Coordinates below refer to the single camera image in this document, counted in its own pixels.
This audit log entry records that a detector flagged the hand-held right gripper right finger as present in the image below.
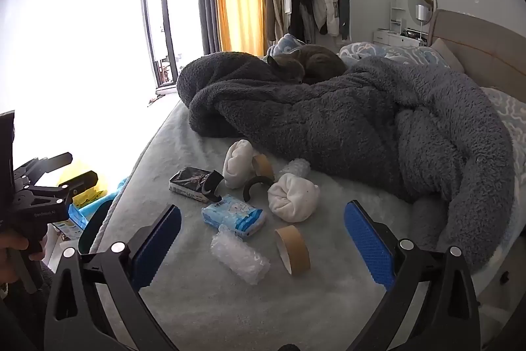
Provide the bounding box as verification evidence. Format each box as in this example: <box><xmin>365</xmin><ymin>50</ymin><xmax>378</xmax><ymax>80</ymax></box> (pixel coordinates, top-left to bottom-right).
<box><xmin>344</xmin><ymin>200</ymin><xmax>482</xmax><ymax>351</ymax></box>

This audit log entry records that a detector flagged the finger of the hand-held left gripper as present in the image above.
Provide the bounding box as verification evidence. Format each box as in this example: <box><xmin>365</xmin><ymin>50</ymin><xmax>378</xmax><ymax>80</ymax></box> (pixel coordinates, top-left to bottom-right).
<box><xmin>25</xmin><ymin>171</ymin><xmax>99</xmax><ymax>208</ymax></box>
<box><xmin>13</xmin><ymin>153</ymin><xmax>73</xmax><ymax>181</ymax></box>

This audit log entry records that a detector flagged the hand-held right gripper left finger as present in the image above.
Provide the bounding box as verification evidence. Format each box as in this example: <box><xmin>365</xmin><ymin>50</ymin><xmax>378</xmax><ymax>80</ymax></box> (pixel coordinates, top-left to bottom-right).
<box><xmin>43</xmin><ymin>204</ymin><xmax>182</xmax><ymax>351</ymax></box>

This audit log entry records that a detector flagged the black snack packet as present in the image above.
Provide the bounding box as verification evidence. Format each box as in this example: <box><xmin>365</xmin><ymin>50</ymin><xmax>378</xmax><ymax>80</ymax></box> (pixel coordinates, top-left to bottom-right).
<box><xmin>169</xmin><ymin>167</ymin><xmax>218</xmax><ymax>204</ymax></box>

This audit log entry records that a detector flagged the blue tissue packet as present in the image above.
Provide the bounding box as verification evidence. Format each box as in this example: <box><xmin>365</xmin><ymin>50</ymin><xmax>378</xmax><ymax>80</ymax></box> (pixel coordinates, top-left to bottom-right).
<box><xmin>201</xmin><ymin>195</ymin><xmax>267</xmax><ymax>240</ymax></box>

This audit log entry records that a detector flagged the person's left forearm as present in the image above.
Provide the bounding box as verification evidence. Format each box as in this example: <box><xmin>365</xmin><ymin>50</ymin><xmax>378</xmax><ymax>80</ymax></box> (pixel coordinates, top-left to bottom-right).
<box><xmin>0</xmin><ymin>261</ymin><xmax>56</xmax><ymax>351</ymax></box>

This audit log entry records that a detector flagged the person's left hand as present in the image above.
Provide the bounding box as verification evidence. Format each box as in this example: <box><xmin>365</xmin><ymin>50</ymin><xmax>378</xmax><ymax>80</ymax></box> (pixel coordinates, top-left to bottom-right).
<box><xmin>0</xmin><ymin>230</ymin><xmax>47</xmax><ymax>262</ymax></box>

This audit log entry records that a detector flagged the yellow plastic bag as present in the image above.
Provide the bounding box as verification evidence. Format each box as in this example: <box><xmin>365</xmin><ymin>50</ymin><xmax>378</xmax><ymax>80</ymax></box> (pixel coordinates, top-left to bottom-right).
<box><xmin>58</xmin><ymin>160</ymin><xmax>108</xmax><ymax>208</ymax></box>

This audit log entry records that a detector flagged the large cardboard tape roll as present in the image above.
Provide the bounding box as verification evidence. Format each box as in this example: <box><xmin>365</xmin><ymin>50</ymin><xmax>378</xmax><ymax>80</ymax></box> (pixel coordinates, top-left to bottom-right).
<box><xmin>275</xmin><ymin>225</ymin><xmax>312</xmax><ymax>277</ymax></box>

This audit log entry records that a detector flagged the large bubble wrap piece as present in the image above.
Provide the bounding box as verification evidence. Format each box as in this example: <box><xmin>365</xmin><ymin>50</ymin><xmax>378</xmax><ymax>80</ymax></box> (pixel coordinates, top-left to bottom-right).
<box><xmin>211</xmin><ymin>225</ymin><xmax>271</xmax><ymax>286</ymax></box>

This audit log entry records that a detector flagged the black curved plastic piece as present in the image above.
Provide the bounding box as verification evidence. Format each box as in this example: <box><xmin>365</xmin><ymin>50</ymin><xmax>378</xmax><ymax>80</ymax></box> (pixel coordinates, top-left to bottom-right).
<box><xmin>242</xmin><ymin>176</ymin><xmax>275</xmax><ymax>204</ymax></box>
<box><xmin>202</xmin><ymin>170</ymin><xmax>225</xmax><ymax>200</ymax></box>

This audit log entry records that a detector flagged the white rolled sock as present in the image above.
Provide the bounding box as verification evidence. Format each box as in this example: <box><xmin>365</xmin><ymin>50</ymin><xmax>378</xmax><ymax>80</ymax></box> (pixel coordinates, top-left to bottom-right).
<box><xmin>222</xmin><ymin>140</ymin><xmax>254</xmax><ymax>189</ymax></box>
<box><xmin>267</xmin><ymin>173</ymin><xmax>321</xmax><ymax>223</ymax></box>

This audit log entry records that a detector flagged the grey bed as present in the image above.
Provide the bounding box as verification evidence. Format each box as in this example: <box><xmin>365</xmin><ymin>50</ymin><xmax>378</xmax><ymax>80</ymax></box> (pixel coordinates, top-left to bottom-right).
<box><xmin>88</xmin><ymin>96</ymin><xmax>526</xmax><ymax>351</ymax></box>

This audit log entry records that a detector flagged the small bubble wrap piece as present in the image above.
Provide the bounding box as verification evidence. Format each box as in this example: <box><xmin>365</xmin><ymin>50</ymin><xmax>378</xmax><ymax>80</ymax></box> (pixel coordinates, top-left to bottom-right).
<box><xmin>278</xmin><ymin>158</ymin><xmax>312</xmax><ymax>184</ymax></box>

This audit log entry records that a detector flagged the grey fleece blanket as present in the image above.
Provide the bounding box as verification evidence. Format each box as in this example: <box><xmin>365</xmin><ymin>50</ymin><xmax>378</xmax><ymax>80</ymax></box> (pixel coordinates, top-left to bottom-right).
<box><xmin>177</xmin><ymin>52</ymin><xmax>516</xmax><ymax>273</ymax></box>

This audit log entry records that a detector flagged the small cardboard tape roll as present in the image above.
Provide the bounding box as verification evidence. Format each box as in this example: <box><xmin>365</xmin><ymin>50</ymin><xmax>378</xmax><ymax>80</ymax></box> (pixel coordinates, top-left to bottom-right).
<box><xmin>251</xmin><ymin>154</ymin><xmax>275</xmax><ymax>182</ymax></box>

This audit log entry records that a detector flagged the grey cat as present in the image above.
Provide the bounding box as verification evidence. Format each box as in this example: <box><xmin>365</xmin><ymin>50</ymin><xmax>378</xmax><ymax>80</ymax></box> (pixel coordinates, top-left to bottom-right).
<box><xmin>266</xmin><ymin>44</ymin><xmax>348</xmax><ymax>85</ymax></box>

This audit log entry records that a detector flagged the blue patterned duvet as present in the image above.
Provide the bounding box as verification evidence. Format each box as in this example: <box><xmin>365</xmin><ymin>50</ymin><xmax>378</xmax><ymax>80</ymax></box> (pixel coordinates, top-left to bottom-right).
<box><xmin>271</xmin><ymin>34</ymin><xmax>453</xmax><ymax>69</ymax></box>

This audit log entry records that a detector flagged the beige pillow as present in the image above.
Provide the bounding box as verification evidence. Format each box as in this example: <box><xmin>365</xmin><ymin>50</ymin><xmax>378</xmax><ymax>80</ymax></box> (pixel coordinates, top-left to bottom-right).
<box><xmin>431</xmin><ymin>38</ymin><xmax>466</xmax><ymax>73</ymax></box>

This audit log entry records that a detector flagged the white dresser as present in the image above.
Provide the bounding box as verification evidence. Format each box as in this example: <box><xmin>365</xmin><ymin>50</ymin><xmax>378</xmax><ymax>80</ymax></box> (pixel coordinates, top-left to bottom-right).
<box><xmin>373</xmin><ymin>0</ymin><xmax>430</xmax><ymax>47</ymax></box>

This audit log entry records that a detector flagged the beige bed headboard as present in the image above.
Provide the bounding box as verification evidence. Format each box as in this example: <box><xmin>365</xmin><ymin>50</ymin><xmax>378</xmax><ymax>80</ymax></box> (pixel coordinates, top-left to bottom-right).
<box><xmin>429</xmin><ymin>9</ymin><xmax>526</xmax><ymax>105</ymax></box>

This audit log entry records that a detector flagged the silver table lamp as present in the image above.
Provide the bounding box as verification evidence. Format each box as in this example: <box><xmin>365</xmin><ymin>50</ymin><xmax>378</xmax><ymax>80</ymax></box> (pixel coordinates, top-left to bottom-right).
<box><xmin>414</xmin><ymin>3</ymin><xmax>430</xmax><ymax>44</ymax></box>

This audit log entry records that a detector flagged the grey garment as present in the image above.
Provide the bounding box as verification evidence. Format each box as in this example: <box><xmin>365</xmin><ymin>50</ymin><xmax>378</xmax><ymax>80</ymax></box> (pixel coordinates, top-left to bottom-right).
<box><xmin>333</xmin><ymin>0</ymin><xmax>351</xmax><ymax>41</ymax></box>

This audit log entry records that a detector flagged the black balcony door frame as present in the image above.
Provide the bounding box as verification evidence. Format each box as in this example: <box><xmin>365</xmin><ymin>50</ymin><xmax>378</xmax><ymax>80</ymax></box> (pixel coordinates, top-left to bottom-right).
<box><xmin>140</xmin><ymin>0</ymin><xmax>206</xmax><ymax>94</ymax></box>

